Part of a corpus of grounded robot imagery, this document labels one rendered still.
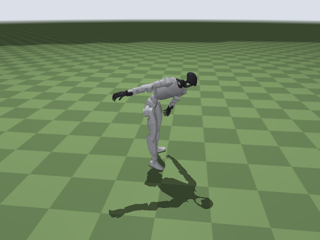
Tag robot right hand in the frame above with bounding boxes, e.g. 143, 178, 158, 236
112, 90, 133, 101

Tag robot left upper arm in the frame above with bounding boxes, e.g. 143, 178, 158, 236
173, 88, 187, 101

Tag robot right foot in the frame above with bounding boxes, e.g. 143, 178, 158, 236
149, 160, 165, 170

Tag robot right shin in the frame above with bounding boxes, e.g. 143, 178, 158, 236
146, 135, 158, 164

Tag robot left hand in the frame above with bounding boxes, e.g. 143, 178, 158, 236
163, 106, 173, 116

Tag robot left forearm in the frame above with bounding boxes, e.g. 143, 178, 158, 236
169, 98, 178, 108

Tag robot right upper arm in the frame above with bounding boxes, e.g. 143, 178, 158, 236
146, 77, 174, 93

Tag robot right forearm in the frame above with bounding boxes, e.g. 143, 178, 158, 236
127, 84, 152, 97

